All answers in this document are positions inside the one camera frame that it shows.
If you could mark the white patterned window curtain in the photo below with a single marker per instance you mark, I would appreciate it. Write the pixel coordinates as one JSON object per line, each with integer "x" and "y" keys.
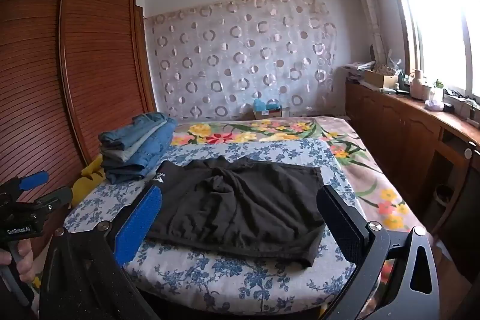
{"x": 365, "y": 5}

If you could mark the waste bin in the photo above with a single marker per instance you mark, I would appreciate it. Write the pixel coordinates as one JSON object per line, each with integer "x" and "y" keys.
{"x": 444, "y": 197}

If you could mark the wooden cabinet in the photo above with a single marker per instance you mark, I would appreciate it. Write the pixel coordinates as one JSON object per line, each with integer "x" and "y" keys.
{"x": 397, "y": 132}

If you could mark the colourful floral blanket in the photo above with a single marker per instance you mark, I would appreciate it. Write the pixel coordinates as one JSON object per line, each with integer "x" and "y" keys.
{"x": 262, "y": 130}

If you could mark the green-capped bottle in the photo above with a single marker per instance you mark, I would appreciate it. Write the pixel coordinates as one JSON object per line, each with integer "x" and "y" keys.
{"x": 438, "y": 89}

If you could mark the open cardboard box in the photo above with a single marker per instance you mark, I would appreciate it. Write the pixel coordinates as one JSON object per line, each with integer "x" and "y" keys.
{"x": 377, "y": 80}

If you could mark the wooden wardrobe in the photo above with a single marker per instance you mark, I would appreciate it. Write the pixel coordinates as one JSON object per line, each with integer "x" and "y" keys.
{"x": 93, "y": 61}

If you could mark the yellow plush toy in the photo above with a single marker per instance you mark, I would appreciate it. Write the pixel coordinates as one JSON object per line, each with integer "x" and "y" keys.
{"x": 88, "y": 185}

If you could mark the white mug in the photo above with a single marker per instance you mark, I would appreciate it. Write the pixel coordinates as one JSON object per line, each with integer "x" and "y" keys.
{"x": 428, "y": 92}

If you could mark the pink tissue pack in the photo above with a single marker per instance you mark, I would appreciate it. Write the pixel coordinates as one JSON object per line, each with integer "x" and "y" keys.
{"x": 434, "y": 104}

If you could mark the black pants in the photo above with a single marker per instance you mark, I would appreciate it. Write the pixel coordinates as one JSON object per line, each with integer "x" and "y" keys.
{"x": 232, "y": 207}

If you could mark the white jug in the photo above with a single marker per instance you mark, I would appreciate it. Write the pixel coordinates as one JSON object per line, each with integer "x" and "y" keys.
{"x": 417, "y": 87}

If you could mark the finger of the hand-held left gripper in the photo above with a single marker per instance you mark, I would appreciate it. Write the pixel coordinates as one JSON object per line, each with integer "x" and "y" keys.
{"x": 33, "y": 180}
{"x": 56, "y": 199}

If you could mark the folded dark blue jeans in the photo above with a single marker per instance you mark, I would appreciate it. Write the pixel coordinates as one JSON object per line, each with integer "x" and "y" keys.
{"x": 150, "y": 160}

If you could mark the small cardboard box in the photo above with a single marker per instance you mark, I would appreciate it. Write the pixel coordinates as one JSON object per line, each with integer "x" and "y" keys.
{"x": 268, "y": 114}

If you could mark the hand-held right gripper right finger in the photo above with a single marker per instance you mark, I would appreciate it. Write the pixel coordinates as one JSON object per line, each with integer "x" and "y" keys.
{"x": 343, "y": 226}

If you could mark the person's left hand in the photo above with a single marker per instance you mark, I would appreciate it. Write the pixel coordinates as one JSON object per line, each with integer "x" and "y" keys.
{"x": 24, "y": 263}

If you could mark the light blue cloth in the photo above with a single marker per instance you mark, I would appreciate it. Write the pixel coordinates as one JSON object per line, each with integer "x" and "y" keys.
{"x": 262, "y": 104}

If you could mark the circle-patterned curtain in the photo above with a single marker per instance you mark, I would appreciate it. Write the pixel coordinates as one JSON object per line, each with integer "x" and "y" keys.
{"x": 243, "y": 54}

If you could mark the blue floral quilt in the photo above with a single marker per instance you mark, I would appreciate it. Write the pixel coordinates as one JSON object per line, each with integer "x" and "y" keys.
{"x": 225, "y": 282}

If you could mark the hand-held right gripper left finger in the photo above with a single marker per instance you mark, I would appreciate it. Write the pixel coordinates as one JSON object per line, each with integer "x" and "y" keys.
{"x": 137, "y": 226}

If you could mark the window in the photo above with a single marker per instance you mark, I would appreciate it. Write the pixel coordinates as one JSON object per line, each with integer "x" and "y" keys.
{"x": 438, "y": 24}

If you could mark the stack of papers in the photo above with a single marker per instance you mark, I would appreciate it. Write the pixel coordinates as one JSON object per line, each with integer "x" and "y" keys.
{"x": 354, "y": 67}

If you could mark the folded light grey jeans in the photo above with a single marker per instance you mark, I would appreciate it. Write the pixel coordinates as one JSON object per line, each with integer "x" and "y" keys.
{"x": 123, "y": 155}

